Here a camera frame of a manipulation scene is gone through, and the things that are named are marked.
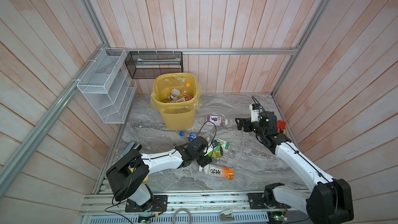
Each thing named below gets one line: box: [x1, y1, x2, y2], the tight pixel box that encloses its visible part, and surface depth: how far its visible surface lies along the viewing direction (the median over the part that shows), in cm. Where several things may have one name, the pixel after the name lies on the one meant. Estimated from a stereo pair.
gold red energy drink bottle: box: [175, 94, 193, 103], surface depth 85 cm
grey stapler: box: [219, 208, 235, 221], surface depth 71 cm
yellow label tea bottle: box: [181, 81, 193, 97], surface depth 96 cm
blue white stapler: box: [123, 141, 142, 157], surface depth 91 cm
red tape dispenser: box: [277, 119, 288, 137], surface depth 99 cm
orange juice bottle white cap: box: [199, 163, 235, 180], surface depth 81 cm
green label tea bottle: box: [207, 141, 225, 159], surface depth 81 cm
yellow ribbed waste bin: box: [153, 72, 198, 131], surface depth 94 cm
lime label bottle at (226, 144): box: [214, 137, 231, 152], surface depth 91 cm
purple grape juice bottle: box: [205, 114, 229, 126], surface depth 103 cm
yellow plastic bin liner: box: [150, 73, 203, 112], surface depth 92 cm
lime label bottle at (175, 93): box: [168, 88, 181, 102], surface depth 96 cm
